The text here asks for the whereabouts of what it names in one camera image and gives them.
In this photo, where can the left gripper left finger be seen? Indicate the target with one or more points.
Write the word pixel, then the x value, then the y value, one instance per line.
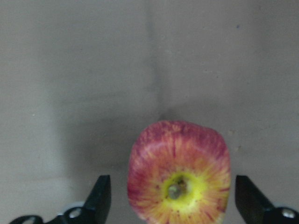
pixel 95 208

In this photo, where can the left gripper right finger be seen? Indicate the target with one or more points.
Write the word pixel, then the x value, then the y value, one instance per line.
pixel 255 208

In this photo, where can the yellow-red apple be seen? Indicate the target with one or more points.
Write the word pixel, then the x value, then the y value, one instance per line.
pixel 179 173

